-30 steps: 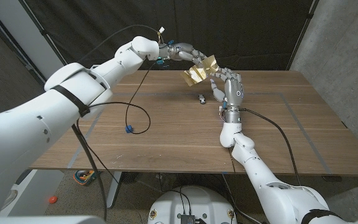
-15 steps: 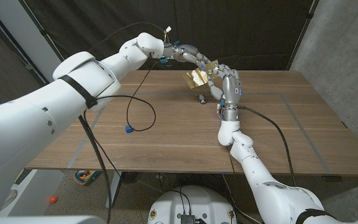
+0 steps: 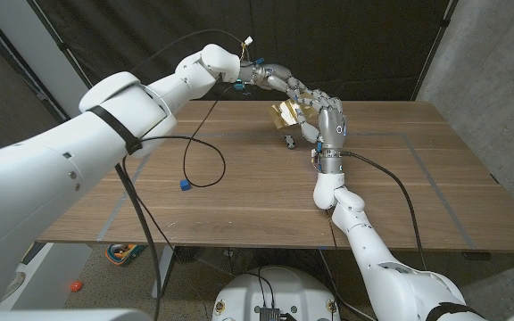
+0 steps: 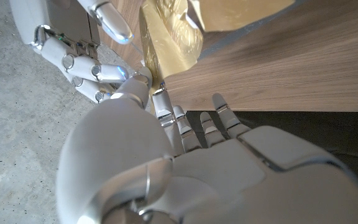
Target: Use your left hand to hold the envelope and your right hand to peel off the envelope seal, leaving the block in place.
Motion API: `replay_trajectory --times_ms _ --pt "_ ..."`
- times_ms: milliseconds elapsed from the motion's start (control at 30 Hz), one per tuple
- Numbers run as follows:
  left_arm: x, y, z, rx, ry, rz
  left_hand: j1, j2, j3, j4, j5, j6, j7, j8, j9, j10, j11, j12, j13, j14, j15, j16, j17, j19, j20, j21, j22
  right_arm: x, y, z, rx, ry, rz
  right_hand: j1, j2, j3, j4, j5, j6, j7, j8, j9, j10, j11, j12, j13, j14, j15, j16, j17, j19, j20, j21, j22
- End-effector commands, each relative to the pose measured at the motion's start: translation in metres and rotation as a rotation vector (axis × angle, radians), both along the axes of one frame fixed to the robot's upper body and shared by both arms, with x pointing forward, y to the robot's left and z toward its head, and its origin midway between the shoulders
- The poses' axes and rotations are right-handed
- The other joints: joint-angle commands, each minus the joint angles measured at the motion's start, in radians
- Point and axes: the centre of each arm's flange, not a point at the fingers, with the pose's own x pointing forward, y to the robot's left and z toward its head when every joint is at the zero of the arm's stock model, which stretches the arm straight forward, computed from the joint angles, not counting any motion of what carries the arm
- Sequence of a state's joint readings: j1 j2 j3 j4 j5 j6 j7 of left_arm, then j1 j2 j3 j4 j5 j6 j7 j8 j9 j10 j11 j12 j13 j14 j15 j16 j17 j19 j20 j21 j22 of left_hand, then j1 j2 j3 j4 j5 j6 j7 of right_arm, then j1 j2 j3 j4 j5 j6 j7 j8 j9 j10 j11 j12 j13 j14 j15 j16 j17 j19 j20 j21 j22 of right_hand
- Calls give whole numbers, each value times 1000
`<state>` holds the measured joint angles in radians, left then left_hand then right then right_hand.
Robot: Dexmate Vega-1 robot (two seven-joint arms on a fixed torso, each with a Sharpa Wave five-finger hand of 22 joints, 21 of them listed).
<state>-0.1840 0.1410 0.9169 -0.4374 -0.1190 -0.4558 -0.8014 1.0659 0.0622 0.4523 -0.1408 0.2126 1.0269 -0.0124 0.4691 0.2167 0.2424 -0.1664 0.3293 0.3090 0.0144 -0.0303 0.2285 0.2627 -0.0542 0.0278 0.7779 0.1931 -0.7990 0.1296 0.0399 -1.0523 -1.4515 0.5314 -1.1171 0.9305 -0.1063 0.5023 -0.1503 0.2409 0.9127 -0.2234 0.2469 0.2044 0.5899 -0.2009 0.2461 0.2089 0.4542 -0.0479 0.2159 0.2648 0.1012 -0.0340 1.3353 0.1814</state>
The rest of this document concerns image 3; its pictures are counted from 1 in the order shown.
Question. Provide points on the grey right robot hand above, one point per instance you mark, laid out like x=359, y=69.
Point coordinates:
x=332, y=127

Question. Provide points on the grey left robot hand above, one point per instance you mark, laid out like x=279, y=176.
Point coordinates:
x=275, y=73

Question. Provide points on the gold foil envelope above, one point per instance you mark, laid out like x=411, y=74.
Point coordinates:
x=286, y=113

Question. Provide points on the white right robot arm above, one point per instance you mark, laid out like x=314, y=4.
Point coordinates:
x=373, y=249

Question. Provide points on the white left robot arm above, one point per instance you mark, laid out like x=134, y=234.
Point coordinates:
x=83, y=156

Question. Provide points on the small blue block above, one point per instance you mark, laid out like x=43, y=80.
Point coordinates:
x=185, y=185

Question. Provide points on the white toy car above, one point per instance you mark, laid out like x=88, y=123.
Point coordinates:
x=289, y=142

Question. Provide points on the black backdrop curtain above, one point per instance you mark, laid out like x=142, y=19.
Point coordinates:
x=328, y=44

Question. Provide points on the black backdrop stand pole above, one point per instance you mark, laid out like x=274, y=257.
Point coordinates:
x=436, y=44
x=62, y=44

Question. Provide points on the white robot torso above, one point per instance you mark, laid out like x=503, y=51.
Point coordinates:
x=284, y=290

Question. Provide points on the small black fan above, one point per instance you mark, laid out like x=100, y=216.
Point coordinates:
x=188, y=254

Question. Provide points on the grey finned torso module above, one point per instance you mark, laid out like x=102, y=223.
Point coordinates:
x=269, y=314

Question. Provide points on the grey table leg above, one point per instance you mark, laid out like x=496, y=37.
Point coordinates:
x=162, y=272

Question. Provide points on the teal and orange toy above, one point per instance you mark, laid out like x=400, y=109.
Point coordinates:
x=125, y=254

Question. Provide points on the small orange ball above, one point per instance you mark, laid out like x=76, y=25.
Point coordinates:
x=76, y=286

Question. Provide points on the white sneaker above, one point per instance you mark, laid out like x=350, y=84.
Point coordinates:
x=16, y=283

